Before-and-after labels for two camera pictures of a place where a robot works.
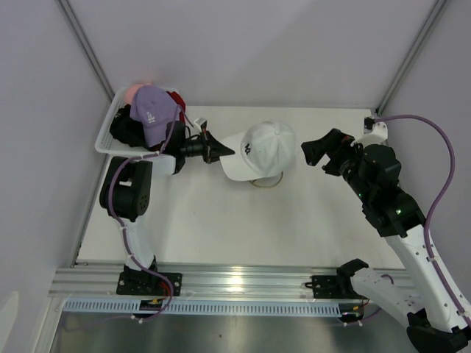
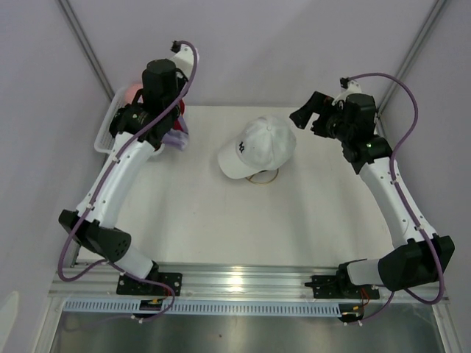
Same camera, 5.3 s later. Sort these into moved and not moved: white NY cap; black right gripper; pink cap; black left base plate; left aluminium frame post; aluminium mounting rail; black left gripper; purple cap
Moved: black right gripper; black left gripper; white NY cap; purple cap
Not moved: aluminium mounting rail; pink cap; left aluminium frame post; black left base plate
